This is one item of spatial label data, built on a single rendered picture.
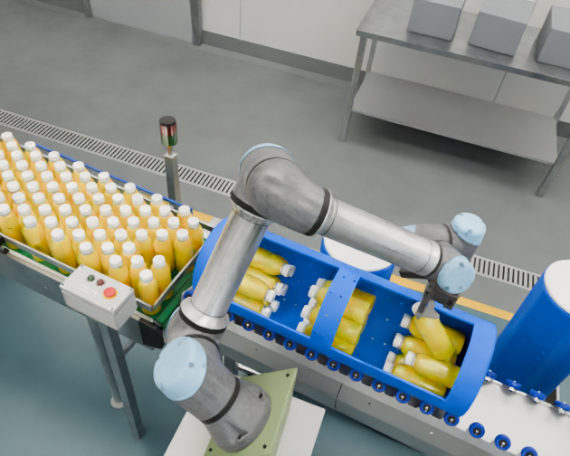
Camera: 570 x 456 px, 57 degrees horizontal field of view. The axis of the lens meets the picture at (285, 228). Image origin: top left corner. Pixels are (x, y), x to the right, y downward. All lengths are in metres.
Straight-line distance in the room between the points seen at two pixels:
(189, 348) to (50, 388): 1.80
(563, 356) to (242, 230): 1.43
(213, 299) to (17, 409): 1.81
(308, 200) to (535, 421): 1.16
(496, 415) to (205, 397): 1.00
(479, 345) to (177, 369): 0.82
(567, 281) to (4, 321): 2.63
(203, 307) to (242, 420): 0.25
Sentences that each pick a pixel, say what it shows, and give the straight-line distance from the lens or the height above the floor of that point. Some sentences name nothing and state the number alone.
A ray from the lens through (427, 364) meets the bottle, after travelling 1.57.
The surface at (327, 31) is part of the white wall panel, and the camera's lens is 4.75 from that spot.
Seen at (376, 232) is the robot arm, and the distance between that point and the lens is 0.99.
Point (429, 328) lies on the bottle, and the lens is 1.50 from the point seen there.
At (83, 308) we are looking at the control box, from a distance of 1.73.
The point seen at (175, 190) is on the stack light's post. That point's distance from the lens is 2.21.
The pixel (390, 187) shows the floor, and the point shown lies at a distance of 3.81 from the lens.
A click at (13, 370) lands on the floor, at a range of 2.93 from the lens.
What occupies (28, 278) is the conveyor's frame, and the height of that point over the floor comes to 0.81.
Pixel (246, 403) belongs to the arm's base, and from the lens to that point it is 1.14.
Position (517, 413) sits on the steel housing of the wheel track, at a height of 0.93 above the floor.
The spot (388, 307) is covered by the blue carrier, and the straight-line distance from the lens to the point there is 1.74.
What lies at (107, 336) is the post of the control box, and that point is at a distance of 1.87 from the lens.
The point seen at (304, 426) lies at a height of 1.15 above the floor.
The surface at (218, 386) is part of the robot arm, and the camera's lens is 1.10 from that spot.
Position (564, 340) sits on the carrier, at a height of 0.90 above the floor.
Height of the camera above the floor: 2.40
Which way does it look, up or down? 46 degrees down
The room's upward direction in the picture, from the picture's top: 7 degrees clockwise
